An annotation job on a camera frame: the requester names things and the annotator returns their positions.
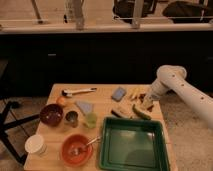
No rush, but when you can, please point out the light green cup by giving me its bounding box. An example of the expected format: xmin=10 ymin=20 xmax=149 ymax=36
xmin=84 ymin=112 xmax=97 ymax=128

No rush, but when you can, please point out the orange fruit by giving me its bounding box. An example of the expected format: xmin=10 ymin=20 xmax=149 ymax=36
xmin=56 ymin=96 xmax=67 ymax=107

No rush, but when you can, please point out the small metal cup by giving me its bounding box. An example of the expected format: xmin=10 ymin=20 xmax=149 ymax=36
xmin=65 ymin=111 xmax=78 ymax=128

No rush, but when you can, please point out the black office chair base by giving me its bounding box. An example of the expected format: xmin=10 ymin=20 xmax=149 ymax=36
xmin=0 ymin=101 xmax=39 ymax=164

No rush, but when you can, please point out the grey triangular cloth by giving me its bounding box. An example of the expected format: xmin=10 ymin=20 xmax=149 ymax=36
xmin=75 ymin=101 xmax=94 ymax=115

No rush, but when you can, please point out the metal spoon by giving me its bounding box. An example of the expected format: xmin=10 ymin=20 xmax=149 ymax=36
xmin=70 ymin=136 xmax=101 ymax=156

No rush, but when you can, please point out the dark object on ledge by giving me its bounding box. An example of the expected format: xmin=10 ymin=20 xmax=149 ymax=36
xmin=162 ymin=0 xmax=213 ymax=24

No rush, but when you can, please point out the yellow toy food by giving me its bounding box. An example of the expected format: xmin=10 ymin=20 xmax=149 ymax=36
xmin=129 ymin=87 xmax=140 ymax=100

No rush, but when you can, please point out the white cup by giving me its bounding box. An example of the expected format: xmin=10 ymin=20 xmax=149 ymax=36
xmin=25 ymin=134 xmax=46 ymax=155

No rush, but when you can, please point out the black bag on ledge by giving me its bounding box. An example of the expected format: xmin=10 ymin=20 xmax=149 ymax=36
xmin=112 ymin=0 xmax=157 ymax=24

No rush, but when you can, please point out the orange bowl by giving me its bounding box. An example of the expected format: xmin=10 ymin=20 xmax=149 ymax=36
xmin=60 ymin=134 xmax=93 ymax=167

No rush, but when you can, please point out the dark brown toy eggplant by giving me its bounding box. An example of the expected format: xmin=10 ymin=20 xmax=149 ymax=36
xmin=111 ymin=108 xmax=131 ymax=119

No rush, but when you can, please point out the blue sponge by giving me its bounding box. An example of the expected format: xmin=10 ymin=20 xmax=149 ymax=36
xmin=111 ymin=87 xmax=126 ymax=102

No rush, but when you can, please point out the red grapes bunch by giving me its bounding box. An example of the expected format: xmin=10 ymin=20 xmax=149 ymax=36
xmin=139 ymin=94 xmax=154 ymax=111

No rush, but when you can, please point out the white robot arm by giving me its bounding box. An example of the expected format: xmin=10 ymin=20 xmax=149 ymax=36
xmin=141 ymin=65 xmax=213 ymax=130

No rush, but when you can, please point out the dark purple bowl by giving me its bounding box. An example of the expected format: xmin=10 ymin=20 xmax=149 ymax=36
xmin=39 ymin=104 xmax=63 ymax=127

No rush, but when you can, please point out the green plastic tray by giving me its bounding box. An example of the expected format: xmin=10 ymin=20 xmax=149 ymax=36
xmin=99 ymin=117 xmax=170 ymax=171

